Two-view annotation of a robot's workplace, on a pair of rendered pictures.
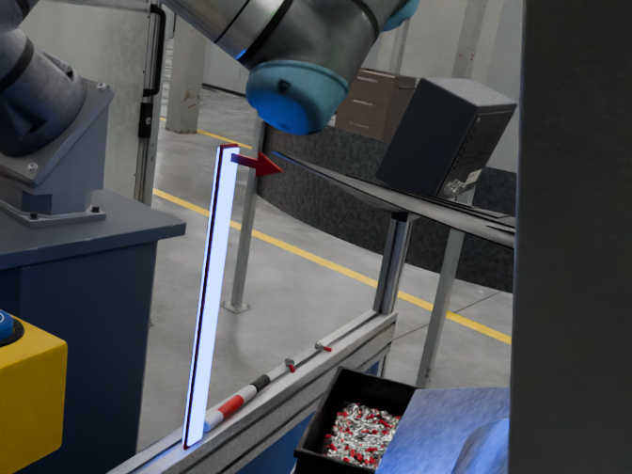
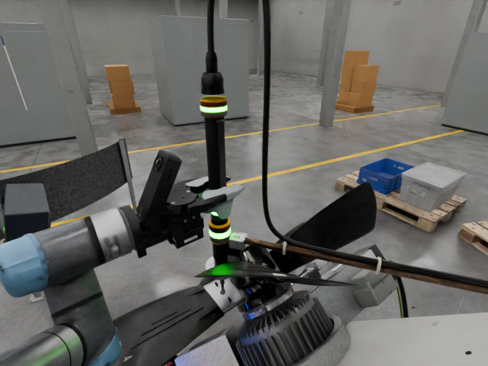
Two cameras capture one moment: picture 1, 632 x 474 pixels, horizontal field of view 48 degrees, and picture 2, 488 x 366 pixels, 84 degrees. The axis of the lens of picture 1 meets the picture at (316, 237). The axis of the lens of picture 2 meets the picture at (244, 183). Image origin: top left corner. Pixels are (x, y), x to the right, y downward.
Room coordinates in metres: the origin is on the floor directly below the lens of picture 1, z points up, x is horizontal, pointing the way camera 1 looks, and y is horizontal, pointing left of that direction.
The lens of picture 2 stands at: (0.26, 0.17, 1.70)
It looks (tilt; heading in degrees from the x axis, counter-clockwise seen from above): 27 degrees down; 296
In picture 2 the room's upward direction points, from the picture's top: straight up
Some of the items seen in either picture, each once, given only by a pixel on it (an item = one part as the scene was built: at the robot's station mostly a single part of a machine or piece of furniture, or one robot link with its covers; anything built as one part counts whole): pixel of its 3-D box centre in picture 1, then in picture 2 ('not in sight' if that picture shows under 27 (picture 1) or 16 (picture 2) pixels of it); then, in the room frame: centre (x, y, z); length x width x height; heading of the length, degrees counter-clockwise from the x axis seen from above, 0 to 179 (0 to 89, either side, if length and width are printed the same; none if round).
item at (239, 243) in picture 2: not in sight; (225, 252); (0.49, -0.22, 1.31); 0.09 x 0.07 x 0.10; 8
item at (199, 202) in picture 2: not in sight; (201, 202); (0.50, -0.16, 1.46); 0.09 x 0.05 x 0.02; 53
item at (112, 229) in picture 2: not in sight; (114, 234); (0.59, -0.04, 1.44); 0.08 x 0.05 x 0.08; 153
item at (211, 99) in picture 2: not in sight; (213, 107); (0.50, -0.21, 1.61); 0.04 x 0.04 x 0.03
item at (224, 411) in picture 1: (237, 401); not in sight; (0.76, 0.06, 0.87); 0.14 x 0.01 x 0.01; 157
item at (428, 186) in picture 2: not in sight; (430, 186); (-0.43, -3.14, 0.31); 0.60 x 0.42 x 0.33; 60
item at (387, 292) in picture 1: (394, 258); not in sight; (1.14, -0.14, 0.96); 0.03 x 0.03 x 0.20; 63
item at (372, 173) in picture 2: not in sight; (385, 175); (0.01, -3.39, 0.25); 0.60 x 0.41 x 0.22; 61
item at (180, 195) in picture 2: not in sight; (164, 218); (0.55, -0.12, 1.44); 0.12 x 0.08 x 0.09; 63
